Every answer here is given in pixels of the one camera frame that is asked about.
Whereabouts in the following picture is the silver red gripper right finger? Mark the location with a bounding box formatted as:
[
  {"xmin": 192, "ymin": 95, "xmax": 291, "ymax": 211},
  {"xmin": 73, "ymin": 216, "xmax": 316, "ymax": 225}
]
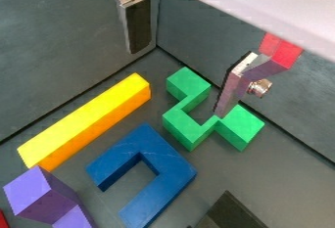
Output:
[{"xmin": 213, "ymin": 33, "xmax": 303, "ymax": 117}]

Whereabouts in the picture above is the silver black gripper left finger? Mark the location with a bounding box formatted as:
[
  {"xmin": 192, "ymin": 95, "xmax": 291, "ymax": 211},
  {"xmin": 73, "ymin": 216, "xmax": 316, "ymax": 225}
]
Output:
[{"xmin": 115, "ymin": 0, "xmax": 152, "ymax": 54}]

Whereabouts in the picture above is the purple U-shaped block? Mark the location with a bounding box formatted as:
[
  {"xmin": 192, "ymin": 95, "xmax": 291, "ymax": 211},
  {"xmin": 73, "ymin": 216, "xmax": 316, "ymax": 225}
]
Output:
[{"xmin": 2, "ymin": 166, "xmax": 99, "ymax": 228}]

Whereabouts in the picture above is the red puzzle board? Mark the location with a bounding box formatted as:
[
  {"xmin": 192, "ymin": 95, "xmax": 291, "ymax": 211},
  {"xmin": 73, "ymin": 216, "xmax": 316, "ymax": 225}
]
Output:
[{"xmin": 0, "ymin": 209, "xmax": 10, "ymax": 228}]

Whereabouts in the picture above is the green zigzag block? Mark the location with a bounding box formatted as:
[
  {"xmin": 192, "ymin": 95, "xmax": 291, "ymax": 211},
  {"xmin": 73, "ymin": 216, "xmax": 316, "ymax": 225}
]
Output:
[{"xmin": 163, "ymin": 68, "xmax": 264, "ymax": 152}]

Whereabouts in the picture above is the blue U-shaped block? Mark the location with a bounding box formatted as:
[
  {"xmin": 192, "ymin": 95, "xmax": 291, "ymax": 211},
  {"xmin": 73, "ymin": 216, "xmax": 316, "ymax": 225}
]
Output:
[{"xmin": 85, "ymin": 122, "xmax": 199, "ymax": 228}]

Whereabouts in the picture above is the yellow long block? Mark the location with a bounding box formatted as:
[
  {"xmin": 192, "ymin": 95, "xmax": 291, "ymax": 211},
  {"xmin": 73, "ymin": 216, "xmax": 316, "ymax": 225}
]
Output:
[{"xmin": 17, "ymin": 73, "xmax": 151, "ymax": 171}]

